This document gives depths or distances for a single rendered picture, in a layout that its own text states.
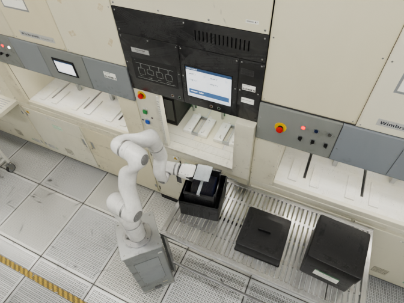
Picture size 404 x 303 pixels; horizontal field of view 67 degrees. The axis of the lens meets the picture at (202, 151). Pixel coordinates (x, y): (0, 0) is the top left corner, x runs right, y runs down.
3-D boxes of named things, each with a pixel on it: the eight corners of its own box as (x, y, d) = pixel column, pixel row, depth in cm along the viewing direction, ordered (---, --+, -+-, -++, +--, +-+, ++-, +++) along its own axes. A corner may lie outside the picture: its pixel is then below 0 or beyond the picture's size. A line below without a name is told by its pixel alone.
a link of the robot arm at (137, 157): (125, 206, 187) (145, 219, 181) (110, 216, 178) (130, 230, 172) (131, 136, 163) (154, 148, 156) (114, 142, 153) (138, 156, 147)
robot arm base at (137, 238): (126, 252, 198) (119, 240, 184) (121, 226, 210) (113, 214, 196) (154, 242, 202) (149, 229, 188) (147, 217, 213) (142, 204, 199)
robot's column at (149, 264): (143, 294, 253) (121, 261, 194) (136, 263, 270) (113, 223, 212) (175, 282, 258) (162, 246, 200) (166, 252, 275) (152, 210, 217)
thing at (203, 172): (194, 181, 227) (192, 155, 203) (220, 187, 223) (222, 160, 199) (184, 210, 212) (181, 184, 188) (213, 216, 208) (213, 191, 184)
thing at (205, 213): (190, 181, 232) (189, 168, 219) (226, 189, 226) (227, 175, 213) (180, 213, 215) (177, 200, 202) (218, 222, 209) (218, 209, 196)
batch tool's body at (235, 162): (159, 200, 310) (104, 9, 161) (198, 137, 364) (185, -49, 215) (240, 232, 284) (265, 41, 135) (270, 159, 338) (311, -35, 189)
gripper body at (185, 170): (181, 166, 204) (197, 170, 202) (176, 178, 198) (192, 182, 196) (180, 160, 199) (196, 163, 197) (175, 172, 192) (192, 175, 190)
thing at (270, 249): (233, 249, 196) (234, 241, 186) (248, 211, 213) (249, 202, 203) (278, 267, 188) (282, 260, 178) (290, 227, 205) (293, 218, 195)
